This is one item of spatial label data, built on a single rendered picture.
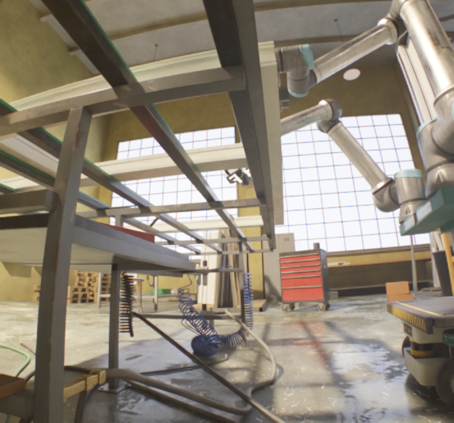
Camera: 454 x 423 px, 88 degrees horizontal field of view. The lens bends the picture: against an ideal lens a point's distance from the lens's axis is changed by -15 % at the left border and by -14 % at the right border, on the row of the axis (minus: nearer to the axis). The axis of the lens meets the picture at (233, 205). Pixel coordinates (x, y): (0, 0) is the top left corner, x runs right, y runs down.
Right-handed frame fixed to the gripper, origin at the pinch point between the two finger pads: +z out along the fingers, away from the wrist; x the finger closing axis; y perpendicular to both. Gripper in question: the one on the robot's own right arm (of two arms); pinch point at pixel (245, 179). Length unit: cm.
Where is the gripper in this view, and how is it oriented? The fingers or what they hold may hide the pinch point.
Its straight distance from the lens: 126.1
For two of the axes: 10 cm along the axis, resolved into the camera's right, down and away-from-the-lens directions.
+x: 8.2, -5.8, 0.1
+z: 3.3, 4.5, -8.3
